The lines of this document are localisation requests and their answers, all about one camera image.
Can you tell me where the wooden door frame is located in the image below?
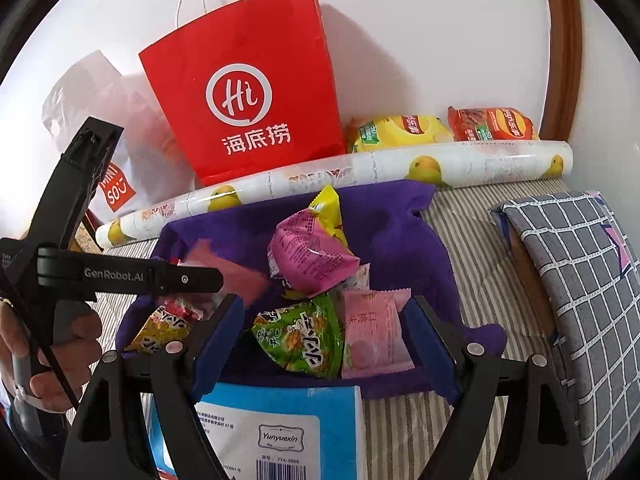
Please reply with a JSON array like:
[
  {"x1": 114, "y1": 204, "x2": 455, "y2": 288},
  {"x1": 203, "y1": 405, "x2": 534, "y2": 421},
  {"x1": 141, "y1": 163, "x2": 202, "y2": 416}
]
[{"x1": 542, "y1": 0, "x2": 583, "y2": 143}]

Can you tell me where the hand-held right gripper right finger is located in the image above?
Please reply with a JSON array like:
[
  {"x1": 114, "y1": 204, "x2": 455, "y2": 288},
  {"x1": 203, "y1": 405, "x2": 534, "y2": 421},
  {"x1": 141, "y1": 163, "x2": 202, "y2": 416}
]
[{"x1": 402, "y1": 295, "x2": 588, "y2": 480}]

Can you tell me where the small printed snack packet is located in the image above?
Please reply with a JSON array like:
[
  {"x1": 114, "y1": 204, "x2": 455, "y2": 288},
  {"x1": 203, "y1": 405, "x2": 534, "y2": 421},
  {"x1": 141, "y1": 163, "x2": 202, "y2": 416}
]
[{"x1": 345, "y1": 262, "x2": 372, "y2": 293}]

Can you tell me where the magenta snack packet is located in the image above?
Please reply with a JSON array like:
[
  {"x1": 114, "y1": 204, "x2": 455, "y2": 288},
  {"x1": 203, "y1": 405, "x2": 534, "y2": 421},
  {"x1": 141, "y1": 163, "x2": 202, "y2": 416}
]
[{"x1": 267, "y1": 210, "x2": 361, "y2": 298}]

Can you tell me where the white plastic bag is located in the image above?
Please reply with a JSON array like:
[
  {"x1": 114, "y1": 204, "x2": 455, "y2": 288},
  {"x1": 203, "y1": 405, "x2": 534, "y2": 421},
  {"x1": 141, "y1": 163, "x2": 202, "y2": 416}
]
[{"x1": 40, "y1": 50, "x2": 201, "y2": 226}]

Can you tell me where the striped bed sheet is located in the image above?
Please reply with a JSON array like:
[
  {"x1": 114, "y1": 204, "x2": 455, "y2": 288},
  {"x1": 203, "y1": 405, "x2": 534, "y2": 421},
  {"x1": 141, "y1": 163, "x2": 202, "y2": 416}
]
[{"x1": 95, "y1": 180, "x2": 601, "y2": 480}]

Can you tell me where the printed brown box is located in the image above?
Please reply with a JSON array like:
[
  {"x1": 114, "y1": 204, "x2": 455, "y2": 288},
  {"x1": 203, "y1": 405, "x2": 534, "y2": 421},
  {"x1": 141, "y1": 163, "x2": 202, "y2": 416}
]
[{"x1": 70, "y1": 210, "x2": 108, "y2": 253}]

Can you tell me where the red chips bag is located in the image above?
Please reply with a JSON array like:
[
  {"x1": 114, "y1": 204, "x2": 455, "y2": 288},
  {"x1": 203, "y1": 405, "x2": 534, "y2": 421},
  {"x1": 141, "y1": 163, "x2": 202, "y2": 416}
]
[{"x1": 446, "y1": 106, "x2": 541, "y2": 143}]

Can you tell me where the person's left hand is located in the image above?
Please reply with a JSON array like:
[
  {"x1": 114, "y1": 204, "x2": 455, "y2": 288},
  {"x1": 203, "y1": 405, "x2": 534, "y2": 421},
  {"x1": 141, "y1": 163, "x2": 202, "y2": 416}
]
[{"x1": 0, "y1": 302, "x2": 103, "y2": 411}]

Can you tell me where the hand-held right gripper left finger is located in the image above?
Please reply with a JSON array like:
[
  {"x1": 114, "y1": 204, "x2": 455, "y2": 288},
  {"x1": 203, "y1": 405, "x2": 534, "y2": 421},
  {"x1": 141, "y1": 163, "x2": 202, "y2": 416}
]
[{"x1": 60, "y1": 292, "x2": 246, "y2": 480}]

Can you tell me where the green snack packet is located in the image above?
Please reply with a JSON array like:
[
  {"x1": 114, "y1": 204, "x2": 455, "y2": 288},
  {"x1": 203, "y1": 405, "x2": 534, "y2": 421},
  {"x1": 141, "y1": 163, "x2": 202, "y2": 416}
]
[{"x1": 251, "y1": 294, "x2": 346, "y2": 380}]

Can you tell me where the blue tissue pack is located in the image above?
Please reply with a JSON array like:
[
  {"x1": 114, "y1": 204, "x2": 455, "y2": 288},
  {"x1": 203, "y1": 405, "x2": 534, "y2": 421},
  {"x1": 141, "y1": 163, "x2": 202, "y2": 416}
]
[{"x1": 150, "y1": 382, "x2": 368, "y2": 480}]

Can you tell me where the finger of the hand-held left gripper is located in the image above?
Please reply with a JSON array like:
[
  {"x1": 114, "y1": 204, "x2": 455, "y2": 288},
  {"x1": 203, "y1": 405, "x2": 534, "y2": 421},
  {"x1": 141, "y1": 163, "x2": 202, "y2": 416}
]
[{"x1": 150, "y1": 259, "x2": 224, "y2": 295}]

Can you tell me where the grey checked cloth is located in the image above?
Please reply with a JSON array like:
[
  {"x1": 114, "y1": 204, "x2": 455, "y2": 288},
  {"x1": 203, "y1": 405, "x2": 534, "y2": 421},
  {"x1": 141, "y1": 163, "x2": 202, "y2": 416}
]
[{"x1": 500, "y1": 191, "x2": 640, "y2": 480}]

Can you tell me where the black cable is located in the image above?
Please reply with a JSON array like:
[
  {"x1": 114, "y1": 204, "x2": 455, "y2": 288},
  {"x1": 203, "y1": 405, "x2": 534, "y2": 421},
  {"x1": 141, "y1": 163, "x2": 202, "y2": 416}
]
[{"x1": 0, "y1": 267, "x2": 81, "y2": 409}]

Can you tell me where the red paper bag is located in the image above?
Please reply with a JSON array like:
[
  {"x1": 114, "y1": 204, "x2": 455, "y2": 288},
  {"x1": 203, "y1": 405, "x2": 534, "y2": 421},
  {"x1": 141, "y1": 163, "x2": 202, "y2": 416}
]
[{"x1": 139, "y1": 0, "x2": 348, "y2": 188}]

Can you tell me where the pink patterned cloth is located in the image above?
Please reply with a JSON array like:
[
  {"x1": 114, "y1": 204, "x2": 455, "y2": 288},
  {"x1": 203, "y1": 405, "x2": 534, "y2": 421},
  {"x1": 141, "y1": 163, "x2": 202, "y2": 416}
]
[{"x1": 587, "y1": 190, "x2": 640, "y2": 281}]

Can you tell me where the olive yellow snack packet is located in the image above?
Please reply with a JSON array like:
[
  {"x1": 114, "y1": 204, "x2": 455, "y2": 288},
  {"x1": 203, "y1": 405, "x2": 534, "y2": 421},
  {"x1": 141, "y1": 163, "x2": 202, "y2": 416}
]
[{"x1": 125, "y1": 305, "x2": 196, "y2": 356}]

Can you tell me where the lemon print wallpaper roll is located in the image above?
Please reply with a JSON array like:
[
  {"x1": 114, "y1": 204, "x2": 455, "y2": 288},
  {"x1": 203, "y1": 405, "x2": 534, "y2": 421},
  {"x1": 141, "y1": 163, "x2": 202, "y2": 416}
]
[{"x1": 95, "y1": 140, "x2": 573, "y2": 251}]

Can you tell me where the purple cloth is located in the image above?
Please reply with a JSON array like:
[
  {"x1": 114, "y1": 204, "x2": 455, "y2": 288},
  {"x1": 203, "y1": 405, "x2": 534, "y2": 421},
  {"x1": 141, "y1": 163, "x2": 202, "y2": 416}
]
[{"x1": 115, "y1": 180, "x2": 508, "y2": 401}]

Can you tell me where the light pink pastry packet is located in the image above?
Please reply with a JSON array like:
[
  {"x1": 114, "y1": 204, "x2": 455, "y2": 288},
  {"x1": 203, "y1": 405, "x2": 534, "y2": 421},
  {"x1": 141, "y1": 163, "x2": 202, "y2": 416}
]
[{"x1": 341, "y1": 287, "x2": 416, "y2": 380}]

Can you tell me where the yellow chips bag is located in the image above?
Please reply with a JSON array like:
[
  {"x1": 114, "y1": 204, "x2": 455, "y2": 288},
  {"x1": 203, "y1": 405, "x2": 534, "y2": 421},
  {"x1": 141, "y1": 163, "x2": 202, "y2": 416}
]
[{"x1": 347, "y1": 115, "x2": 456, "y2": 155}]

